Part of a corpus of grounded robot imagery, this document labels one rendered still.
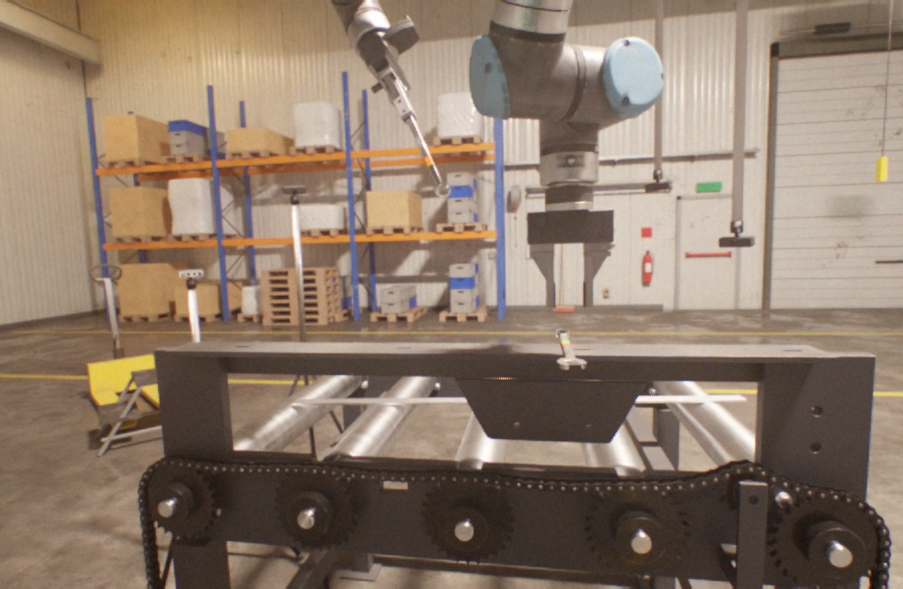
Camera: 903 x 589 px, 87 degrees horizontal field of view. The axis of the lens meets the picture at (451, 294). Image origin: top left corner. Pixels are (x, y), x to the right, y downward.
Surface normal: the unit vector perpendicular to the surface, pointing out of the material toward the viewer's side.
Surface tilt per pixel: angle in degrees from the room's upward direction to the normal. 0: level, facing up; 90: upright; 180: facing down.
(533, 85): 123
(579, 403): 90
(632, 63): 90
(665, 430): 90
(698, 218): 90
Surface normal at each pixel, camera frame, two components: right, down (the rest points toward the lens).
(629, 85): 0.34, 0.08
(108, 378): 0.69, 0.05
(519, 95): 0.22, 0.69
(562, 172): -0.49, 0.10
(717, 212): -0.17, 0.11
